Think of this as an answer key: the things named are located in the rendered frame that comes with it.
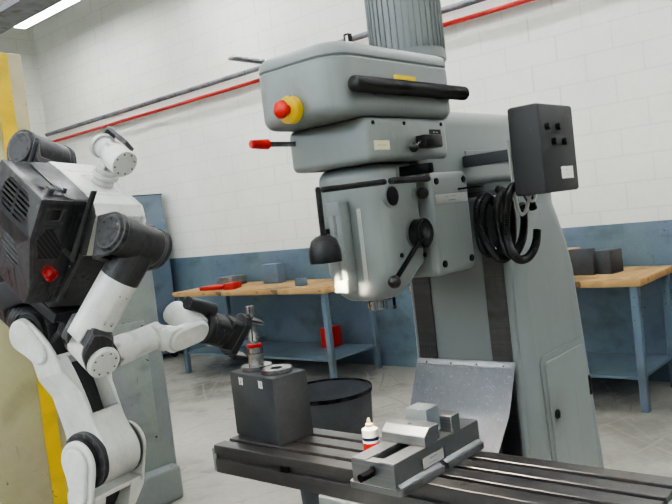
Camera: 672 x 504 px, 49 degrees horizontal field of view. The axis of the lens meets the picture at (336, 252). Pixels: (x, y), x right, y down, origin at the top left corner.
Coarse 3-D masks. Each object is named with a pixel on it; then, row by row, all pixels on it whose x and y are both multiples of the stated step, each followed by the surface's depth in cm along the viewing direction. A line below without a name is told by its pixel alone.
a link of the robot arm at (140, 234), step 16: (144, 224) 166; (128, 240) 160; (144, 240) 163; (160, 240) 167; (112, 256) 165; (128, 256) 163; (144, 256) 165; (160, 256) 167; (112, 272) 163; (128, 272) 164; (144, 272) 167
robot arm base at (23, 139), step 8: (16, 136) 183; (24, 136) 182; (32, 136) 182; (8, 144) 185; (16, 144) 183; (24, 144) 182; (32, 144) 181; (8, 152) 183; (16, 152) 182; (24, 152) 181; (72, 152) 193; (16, 160) 182; (24, 160) 181; (40, 160) 181; (48, 160) 183; (72, 160) 193
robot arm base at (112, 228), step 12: (108, 216) 162; (120, 216) 160; (96, 228) 164; (108, 228) 160; (120, 228) 158; (96, 240) 162; (108, 240) 159; (120, 240) 158; (168, 240) 169; (96, 252) 161; (108, 252) 159; (168, 252) 168; (156, 264) 169
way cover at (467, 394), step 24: (432, 360) 216; (456, 360) 211; (432, 384) 213; (456, 384) 208; (480, 384) 203; (504, 384) 199; (456, 408) 205; (480, 408) 201; (504, 408) 196; (480, 432) 196; (504, 432) 192
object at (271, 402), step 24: (240, 384) 213; (264, 384) 204; (288, 384) 204; (240, 408) 215; (264, 408) 205; (288, 408) 204; (240, 432) 217; (264, 432) 207; (288, 432) 203; (312, 432) 209
